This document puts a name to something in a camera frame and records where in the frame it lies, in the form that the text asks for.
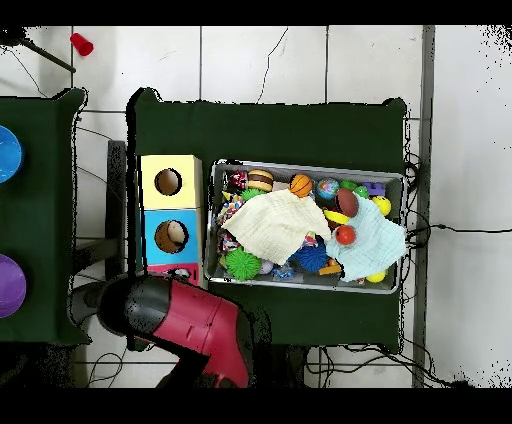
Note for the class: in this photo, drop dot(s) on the purple bowl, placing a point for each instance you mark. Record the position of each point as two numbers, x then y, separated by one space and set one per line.
11 286

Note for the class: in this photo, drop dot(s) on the toy hamburger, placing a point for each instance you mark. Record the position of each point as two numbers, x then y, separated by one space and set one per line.
260 180

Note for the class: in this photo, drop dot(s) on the cream waffle cloth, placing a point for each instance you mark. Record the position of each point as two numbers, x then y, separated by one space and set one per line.
272 224

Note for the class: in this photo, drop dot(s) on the yellow smiley ball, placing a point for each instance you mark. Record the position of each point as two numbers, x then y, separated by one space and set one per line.
382 205

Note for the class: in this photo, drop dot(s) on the mint green waffle cloth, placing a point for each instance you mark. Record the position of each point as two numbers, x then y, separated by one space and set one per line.
372 244

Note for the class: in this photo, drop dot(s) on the plain orange-red ball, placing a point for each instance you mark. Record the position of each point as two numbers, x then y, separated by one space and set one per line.
345 235

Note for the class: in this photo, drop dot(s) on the colourful patterned wrapper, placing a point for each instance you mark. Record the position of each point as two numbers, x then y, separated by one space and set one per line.
230 208

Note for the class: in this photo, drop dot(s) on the red plastic cup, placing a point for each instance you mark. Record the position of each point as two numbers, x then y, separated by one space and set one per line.
82 44

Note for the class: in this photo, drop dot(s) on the blue bowl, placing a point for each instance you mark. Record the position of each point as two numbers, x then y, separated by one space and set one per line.
10 154

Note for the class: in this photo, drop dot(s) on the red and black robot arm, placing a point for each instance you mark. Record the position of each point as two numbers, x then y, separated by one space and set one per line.
200 320

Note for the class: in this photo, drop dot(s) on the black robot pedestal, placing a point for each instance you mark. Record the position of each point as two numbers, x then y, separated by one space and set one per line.
288 368

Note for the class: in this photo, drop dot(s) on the black tripod leg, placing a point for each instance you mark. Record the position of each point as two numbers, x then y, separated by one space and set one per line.
48 56

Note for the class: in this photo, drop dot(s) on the dark green side tablecloth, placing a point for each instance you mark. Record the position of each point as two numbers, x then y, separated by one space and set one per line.
44 232

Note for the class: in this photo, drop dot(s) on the metal mesh bin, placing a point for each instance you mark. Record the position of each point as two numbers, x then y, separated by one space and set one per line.
288 172

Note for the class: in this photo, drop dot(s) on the green spiky ball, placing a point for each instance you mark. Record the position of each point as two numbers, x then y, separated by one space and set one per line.
242 264

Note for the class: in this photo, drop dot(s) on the black furniture frame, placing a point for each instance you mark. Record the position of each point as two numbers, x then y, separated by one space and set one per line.
116 200

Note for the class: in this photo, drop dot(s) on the globe print ball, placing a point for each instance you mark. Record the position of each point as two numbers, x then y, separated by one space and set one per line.
328 188

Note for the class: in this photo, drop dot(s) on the brown toy football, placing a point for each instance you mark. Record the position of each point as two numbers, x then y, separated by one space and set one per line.
347 202

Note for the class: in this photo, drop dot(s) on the orange toy basketball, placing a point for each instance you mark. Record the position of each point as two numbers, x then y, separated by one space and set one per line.
300 185

